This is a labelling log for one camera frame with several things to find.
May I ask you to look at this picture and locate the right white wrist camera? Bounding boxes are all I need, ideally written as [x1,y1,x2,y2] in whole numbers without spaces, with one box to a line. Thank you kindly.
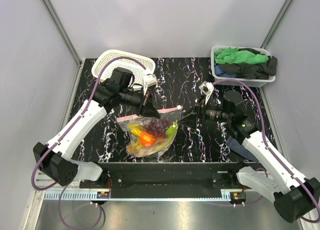
[199,81,215,104]

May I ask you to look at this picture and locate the white basket with cloths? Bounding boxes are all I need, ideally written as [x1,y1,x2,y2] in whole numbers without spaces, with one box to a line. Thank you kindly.
[211,46,278,88]

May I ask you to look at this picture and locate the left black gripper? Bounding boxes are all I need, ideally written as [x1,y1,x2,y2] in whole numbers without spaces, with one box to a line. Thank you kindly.
[120,87,161,119]

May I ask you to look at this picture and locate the fake yellow banana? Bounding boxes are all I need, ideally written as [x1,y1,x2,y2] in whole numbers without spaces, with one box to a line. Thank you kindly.
[128,124,145,147]

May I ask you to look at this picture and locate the green cloth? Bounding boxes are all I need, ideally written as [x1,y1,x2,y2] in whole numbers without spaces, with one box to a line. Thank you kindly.
[213,47,269,64]

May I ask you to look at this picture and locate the black cloth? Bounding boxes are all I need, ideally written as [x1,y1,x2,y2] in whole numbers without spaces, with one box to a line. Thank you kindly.
[230,55,278,80]

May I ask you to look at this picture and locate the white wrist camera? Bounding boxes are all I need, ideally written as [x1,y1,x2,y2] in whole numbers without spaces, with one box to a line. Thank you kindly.
[142,74,158,93]
[199,81,215,104]

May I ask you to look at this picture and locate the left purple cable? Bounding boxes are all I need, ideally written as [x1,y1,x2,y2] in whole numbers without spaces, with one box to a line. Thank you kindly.
[31,56,151,190]

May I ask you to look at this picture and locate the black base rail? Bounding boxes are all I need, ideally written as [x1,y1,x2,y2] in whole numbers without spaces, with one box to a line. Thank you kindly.
[80,162,260,201]

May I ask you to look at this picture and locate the purple cable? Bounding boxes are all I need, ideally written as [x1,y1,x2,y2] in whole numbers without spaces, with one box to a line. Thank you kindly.
[212,79,318,222]
[31,56,151,190]

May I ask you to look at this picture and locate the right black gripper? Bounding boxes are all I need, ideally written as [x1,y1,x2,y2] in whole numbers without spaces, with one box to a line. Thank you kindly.
[177,94,232,130]

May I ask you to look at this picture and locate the clear zip top bag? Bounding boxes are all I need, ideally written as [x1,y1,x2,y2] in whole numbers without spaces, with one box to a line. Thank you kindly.
[116,105,183,158]

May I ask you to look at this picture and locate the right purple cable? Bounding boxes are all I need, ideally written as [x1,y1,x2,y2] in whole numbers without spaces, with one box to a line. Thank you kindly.
[212,79,318,222]

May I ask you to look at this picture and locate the fake purple grapes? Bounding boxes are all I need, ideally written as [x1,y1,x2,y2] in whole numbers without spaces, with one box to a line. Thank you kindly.
[142,118,172,138]

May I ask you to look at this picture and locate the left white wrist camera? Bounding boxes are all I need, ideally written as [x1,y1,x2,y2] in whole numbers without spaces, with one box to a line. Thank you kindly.
[142,74,158,93]

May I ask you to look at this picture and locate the fake orange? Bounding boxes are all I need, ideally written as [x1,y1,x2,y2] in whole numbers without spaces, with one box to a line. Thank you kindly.
[139,132,156,147]

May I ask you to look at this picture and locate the white empty plastic basket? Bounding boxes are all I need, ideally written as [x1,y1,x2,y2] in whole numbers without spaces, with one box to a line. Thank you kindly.
[91,50,156,85]

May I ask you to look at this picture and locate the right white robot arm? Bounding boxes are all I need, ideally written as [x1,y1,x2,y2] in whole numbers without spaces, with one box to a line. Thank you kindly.
[179,91,320,223]

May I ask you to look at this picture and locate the fake green celery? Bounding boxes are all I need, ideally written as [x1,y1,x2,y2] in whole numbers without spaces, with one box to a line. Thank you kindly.
[139,119,180,155]

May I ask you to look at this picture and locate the blue checkered cloth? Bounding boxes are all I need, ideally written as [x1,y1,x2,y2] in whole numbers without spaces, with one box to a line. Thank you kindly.
[214,64,237,78]

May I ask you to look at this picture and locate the dark blue cloth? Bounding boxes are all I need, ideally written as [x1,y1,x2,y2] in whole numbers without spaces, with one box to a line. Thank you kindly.
[226,136,258,162]

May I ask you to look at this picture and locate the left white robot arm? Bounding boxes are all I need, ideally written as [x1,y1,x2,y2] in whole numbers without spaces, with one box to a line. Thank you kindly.
[33,67,160,188]

